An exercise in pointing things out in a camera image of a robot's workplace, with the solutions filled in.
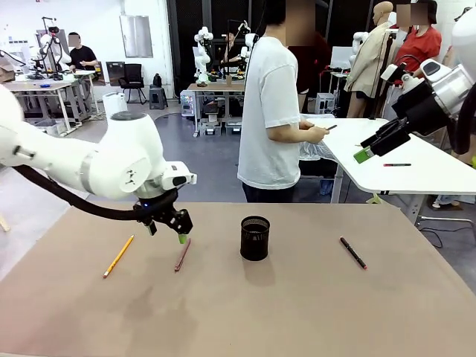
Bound person's right hand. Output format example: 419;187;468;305
305;126;331;144

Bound grey workshop desk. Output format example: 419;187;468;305
0;80;81;135

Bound black office chair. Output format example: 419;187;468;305
118;63;148;106

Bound grey stacked stools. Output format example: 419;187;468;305
148;85;170;112

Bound white computer case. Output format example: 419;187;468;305
315;92;336;115

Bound white monitor back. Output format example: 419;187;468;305
330;46;353;70

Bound mannequin in beige coat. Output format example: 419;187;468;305
343;1;397;120

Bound brown cardboard box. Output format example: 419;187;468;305
0;61;16;83

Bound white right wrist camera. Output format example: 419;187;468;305
380;62;408;83

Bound computer case coloured lights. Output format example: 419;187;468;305
180;91;196;118

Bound person's right forearm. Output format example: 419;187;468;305
266;123;312;144

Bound clear plastic bag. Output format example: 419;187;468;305
299;139;340;164

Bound yellow pencil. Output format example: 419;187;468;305
103;234;135;280

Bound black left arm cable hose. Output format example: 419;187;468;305
13;164;155;224

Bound person in white T-shirt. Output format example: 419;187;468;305
237;0;318;204

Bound wooden top work table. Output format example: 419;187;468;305
185;82;247;138

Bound black mesh pen holder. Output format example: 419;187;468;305
239;216;271;262

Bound black pen red cap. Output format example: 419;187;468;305
338;236;368;271

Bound background robot with red parts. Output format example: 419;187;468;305
35;16;74;81

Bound seated person behind desk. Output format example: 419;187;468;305
221;31;243;72

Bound white air purifier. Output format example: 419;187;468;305
102;92;129;120

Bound seated man black shirt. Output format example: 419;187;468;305
66;31;100;72

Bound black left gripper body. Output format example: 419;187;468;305
133;187;179;225

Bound dark framed panel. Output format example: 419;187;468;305
106;61;126;85

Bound black floor cable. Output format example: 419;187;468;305
419;224;446;250

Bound mannequin in dark red garment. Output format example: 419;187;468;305
288;31;332;113

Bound white workshop desk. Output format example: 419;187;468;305
70;69;103;117

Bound dark red pen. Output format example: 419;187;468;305
173;237;192;273

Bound person in red shirt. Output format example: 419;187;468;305
393;0;444;81

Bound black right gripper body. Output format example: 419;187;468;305
391;79;453;137

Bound grey metal wall panel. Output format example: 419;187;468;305
119;14;155;60

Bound white side table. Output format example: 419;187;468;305
301;117;476;226

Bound background robot black cables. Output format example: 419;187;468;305
0;48;28;72

